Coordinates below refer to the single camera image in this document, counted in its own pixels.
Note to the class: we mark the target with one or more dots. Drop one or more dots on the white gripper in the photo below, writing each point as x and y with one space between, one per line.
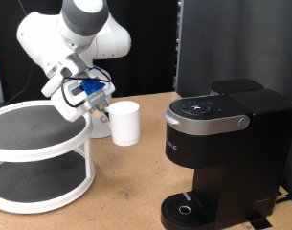
72 105

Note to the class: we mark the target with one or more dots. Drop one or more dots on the black Keurig coffee machine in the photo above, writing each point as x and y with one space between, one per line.
247 153

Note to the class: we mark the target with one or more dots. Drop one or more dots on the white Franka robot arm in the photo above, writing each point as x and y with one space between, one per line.
75 38

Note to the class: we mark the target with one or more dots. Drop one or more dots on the white two-tier turntable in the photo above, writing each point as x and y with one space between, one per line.
40 153

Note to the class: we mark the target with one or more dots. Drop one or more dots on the black backdrop curtain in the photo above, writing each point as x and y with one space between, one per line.
152 48

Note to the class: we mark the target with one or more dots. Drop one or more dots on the dark grey partition panel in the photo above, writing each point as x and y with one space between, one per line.
241 38

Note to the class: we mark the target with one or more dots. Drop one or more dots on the black tape strip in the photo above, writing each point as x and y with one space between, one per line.
258 222

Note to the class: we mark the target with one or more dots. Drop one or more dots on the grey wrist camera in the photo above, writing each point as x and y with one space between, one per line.
96 99

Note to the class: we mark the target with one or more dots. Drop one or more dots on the blue camera mount bracket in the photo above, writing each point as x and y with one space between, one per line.
91 85

